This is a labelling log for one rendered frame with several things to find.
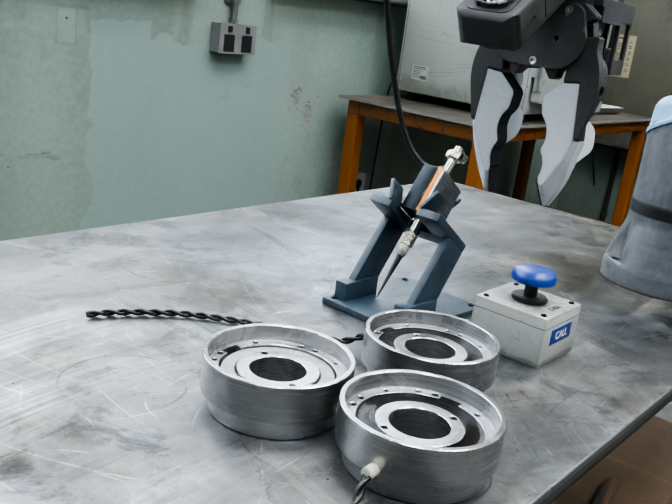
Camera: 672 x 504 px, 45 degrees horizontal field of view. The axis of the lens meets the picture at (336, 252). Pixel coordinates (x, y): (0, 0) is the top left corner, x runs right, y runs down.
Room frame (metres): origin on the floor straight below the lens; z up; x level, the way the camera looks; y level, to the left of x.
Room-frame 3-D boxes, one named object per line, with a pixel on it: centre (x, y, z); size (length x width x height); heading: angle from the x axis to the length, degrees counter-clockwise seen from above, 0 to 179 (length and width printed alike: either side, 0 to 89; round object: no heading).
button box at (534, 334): (0.70, -0.18, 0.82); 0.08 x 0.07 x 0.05; 142
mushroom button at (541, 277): (0.69, -0.18, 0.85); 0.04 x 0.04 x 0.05
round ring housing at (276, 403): (0.51, 0.03, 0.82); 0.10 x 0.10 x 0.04
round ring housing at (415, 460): (0.46, -0.07, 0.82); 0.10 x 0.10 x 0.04
